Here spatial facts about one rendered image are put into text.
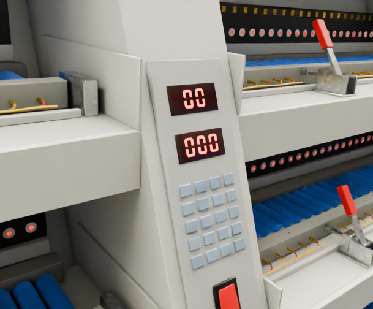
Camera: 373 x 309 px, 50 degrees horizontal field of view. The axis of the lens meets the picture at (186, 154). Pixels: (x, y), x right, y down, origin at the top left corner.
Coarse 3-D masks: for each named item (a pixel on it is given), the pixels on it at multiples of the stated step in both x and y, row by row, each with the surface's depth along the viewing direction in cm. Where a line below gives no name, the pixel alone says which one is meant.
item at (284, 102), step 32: (224, 32) 56; (256, 32) 59; (288, 32) 63; (320, 32) 46; (352, 32) 74; (256, 64) 53; (288, 64) 54; (320, 64) 52; (352, 64) 56; (256, 96) 42; (288, 96) 43; (320, 96) 44; (352, 96) 45; (256, 128) 36; (288, 128) 39; (320, 128) 42; (352, 128) 46
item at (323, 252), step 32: (256, 160) 57; (288, 160) 62; (320, 160) 67; (352, 160) 73; (256, 192) 57; (288, 192) 60; (320, 192) 60; (352, 192) 61; (256, 224) 50; (288, 224) 50; (320, 224) 50; (352, 224) 47; (288, 256) 47; (320, 256) 47; (352, 256) 47; (288, 288) 41; (320, 288) 42; (352, 288) 42
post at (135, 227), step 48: (48, 0) 39; (96, 0) 31; (144, 0) 29; (192, 0) 32; (144, 48) 29; (192, 48) 32; (144, 96) 29; (144, 144) 29; (240, 144) 34; (144, 192) 30; (96, 240) 39; (144, 240) 31; (144, 288) 32
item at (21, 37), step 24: (24, 0) 44; (240, 0) 63; (264, 0) 66; (288, 0) 70; (312, 0) 74; (336, 0) 78; (360, 0) 83; (24, 24) 44; (24, 48) 44; (48, 216) 44; (72, 264) 45
